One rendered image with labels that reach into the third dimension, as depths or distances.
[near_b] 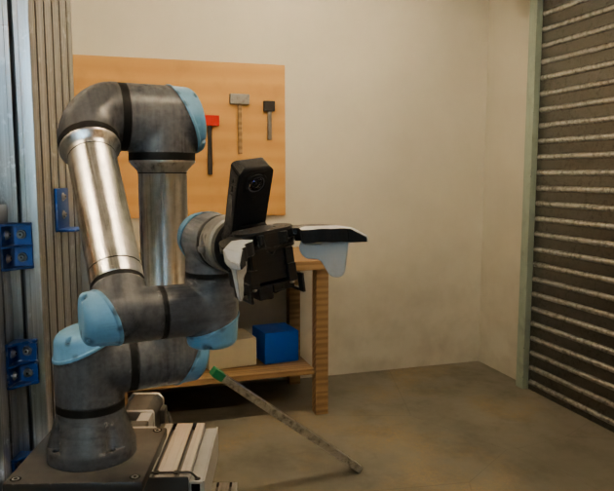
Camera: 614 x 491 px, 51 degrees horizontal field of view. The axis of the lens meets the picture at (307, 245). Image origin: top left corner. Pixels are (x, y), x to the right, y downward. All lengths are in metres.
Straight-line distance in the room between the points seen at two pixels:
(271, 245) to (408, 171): 3.57
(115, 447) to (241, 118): 2.92
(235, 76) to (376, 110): 0.92
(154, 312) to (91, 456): 0.37
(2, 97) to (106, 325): 0.60
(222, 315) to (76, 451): 0.39
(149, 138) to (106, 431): 0.50
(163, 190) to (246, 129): 2.79
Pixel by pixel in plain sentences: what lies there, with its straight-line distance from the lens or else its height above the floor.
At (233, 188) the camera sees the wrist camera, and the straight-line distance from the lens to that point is 0.76.
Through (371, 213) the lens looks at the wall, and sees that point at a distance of 4.18.
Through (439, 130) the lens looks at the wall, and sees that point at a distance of 4.39.
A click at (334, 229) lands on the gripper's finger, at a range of 0.72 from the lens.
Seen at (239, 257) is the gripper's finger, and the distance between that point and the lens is 0.64.
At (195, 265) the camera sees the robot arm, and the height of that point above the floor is 1.18.
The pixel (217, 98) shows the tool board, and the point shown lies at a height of 1.74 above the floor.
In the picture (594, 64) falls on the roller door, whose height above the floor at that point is 1.86.
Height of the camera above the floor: 1.31
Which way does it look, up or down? 6 degrees down
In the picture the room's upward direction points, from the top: straight up
